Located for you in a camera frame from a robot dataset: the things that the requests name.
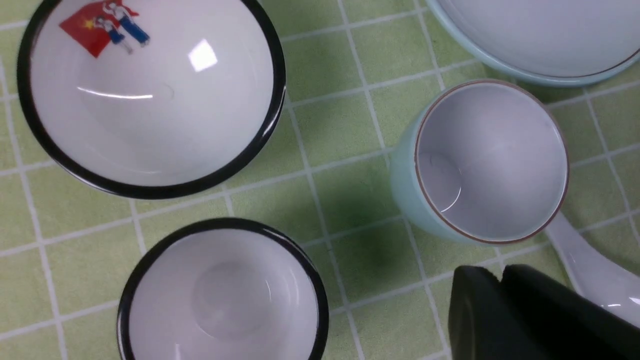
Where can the green checkered tablecloth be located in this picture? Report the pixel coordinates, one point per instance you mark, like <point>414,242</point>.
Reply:
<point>357,72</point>

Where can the white cup black rim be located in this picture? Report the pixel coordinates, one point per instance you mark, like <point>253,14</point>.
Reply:
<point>224,289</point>

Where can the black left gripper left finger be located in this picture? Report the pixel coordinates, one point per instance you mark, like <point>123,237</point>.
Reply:
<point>483,324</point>

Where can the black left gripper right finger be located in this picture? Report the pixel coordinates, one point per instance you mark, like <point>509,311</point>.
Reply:
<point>565,324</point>

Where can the light blue cup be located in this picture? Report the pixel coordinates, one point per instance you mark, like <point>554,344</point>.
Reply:
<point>484,163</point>

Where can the white ceramic spoon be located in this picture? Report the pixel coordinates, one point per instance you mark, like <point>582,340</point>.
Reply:
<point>592,275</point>

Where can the white bowl black rim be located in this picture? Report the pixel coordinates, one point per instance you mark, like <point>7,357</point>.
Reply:
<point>151,99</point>

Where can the light blue plate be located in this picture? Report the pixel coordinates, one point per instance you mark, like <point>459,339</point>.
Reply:
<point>555,43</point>

